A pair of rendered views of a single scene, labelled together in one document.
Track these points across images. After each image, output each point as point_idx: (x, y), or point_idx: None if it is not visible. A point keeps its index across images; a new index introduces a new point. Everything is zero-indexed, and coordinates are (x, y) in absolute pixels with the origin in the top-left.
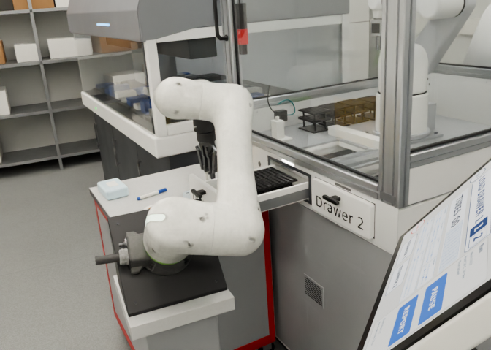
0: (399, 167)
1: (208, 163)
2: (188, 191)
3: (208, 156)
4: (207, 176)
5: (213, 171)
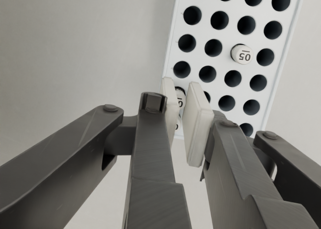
0: None
1: (158, 147)
2: (290, 26)
3: (129, 197)
4: (195, 107)
5: (93, 109)
